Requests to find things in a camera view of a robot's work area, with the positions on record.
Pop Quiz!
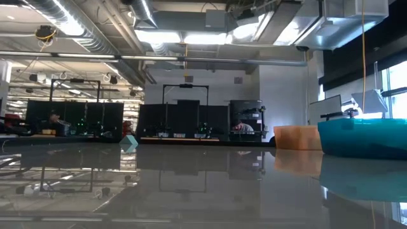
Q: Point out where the teal plastic bin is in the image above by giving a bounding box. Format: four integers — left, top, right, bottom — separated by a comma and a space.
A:
317, 118, 407, 161

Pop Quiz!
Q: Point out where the silver rectangular duct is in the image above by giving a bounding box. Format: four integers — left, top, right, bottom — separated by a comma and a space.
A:
227, 0, 390, 52

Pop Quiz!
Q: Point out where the black partition panel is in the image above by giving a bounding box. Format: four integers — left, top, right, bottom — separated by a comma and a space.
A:
25, 99, 125, 141
137, 99, 230, 140

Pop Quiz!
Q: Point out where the background work table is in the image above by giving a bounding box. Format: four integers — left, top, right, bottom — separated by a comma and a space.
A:
139, 136, 221, 142

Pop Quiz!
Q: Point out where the yellow hanging cable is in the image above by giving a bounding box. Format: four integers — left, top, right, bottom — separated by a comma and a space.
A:
361, 0, 367, 116

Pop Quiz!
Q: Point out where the computer monitor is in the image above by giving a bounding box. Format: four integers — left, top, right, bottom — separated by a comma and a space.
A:
308, 94, 343, 127

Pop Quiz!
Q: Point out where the silver round duct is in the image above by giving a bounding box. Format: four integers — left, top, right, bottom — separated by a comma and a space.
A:
128, 0, 158, 29

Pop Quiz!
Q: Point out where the red background object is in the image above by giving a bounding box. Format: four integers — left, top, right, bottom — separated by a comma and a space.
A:
121, 120, 135, 139

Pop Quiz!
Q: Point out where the black metal rig frame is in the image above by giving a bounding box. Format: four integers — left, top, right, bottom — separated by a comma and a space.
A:
162, 83, 210, 106
49, 78, 101, 103

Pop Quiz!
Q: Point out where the grey ceiling box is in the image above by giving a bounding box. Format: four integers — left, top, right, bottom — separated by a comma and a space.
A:
205, 8, 228, 29

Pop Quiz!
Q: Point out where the ceiling light panel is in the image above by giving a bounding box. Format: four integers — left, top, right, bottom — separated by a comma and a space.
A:
134, 29, 182, 45
183, 32, 228, 46

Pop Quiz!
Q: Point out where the teal wooden cube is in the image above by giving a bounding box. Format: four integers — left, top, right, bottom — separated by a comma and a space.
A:
120, 134, 139, 146

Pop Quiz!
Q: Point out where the bright window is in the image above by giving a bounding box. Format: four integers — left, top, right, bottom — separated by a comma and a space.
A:
380, 60, 407, 119

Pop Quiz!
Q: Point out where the orange wooden block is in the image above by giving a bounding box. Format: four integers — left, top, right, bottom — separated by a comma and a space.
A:
273, 125, 322, 151

